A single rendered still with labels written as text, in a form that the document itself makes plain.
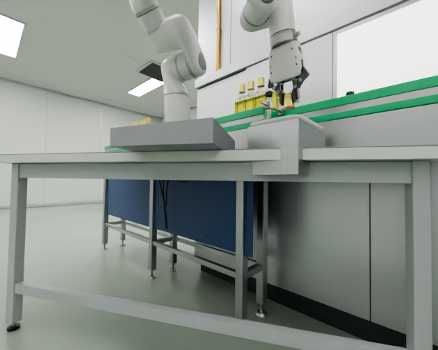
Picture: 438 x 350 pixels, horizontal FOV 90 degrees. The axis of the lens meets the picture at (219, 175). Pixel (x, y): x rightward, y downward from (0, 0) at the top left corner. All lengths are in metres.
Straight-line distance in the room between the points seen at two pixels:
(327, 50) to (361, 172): 0.67
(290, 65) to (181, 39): 0.35
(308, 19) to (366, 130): 0.72
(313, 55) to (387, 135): 0.56
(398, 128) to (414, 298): 0.47
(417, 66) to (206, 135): 0.82
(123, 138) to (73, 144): 5.95
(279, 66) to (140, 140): 0.47
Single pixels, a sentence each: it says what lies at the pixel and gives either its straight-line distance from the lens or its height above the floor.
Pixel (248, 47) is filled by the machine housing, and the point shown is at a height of 1.46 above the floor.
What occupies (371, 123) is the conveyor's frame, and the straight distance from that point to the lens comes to 0.88.
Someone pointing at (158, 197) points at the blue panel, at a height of 0.54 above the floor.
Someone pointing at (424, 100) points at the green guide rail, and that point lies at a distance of 0.91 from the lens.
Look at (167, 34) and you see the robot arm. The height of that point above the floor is 1.12.
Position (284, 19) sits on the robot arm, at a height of 1.11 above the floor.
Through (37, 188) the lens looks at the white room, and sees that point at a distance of 6.46.
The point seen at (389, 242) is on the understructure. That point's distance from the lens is 1.09.
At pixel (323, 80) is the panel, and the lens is 1.18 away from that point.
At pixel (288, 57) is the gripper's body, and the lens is 0.76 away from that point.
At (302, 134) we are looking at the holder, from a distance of 0.66.
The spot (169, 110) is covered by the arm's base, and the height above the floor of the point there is 0.90.
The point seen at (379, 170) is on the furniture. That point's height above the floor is 0.69.
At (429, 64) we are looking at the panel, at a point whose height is 1.07.
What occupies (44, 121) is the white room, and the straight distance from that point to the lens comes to 6.61.
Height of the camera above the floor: 0.65
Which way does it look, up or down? 2 degrees up
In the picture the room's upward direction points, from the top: 1 degrees clockwise
